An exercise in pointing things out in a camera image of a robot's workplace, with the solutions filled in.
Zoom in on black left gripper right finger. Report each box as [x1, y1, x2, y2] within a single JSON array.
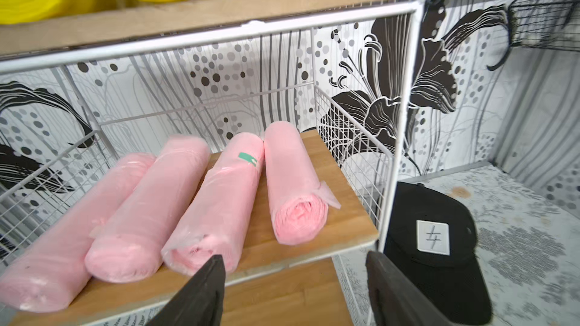
[[366, 251, 451, 326]]

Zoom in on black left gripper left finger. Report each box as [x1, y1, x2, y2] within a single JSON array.
[[147, 254, 226, 326]]

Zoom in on pink trash bag roll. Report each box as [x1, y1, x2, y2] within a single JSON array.
[[1, 153, 156, 313], [85, 135, 211, 283], [264, 121, 341, 246], [161, 133, 264, 276]]

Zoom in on black cap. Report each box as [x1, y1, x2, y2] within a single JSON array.
[[384, 182, 492, 325]]

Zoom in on white wire wooden shelf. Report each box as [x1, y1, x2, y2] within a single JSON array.
[[0, 0, 433, 326]]

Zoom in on black wire wall basket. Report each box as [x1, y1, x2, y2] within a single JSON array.
[[487, 0, 579, 71]]

